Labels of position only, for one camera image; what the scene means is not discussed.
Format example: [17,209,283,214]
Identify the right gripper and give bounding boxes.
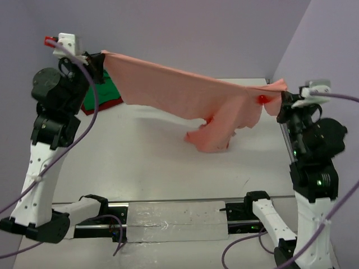
[277,88,317,156]

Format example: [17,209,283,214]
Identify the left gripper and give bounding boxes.
[59,50,105,115]

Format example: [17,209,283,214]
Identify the pink t shirt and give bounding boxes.
[102,50,287,153]

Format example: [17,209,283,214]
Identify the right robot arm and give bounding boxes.
[243,92,347,268]

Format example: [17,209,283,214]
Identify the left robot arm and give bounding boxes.
[1,53,110,244]

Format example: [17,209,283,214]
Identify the green folded t shirt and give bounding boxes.
[83,70,121,109]

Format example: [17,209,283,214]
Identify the red folded t shirt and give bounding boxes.
[81,97,123,115]

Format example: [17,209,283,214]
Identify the silver taped panel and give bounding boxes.
[126,201,228,243]

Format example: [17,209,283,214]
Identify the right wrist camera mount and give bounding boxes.
[291,79,331,108]

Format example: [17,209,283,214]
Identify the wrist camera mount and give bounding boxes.
[44,33,84,58]
[291,79,331,108]

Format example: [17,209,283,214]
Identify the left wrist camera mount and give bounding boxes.
[44,33,84,58]

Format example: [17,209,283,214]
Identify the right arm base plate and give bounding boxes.
[219,202,266,234]

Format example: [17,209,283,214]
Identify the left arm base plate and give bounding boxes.
[73,202,129,243]

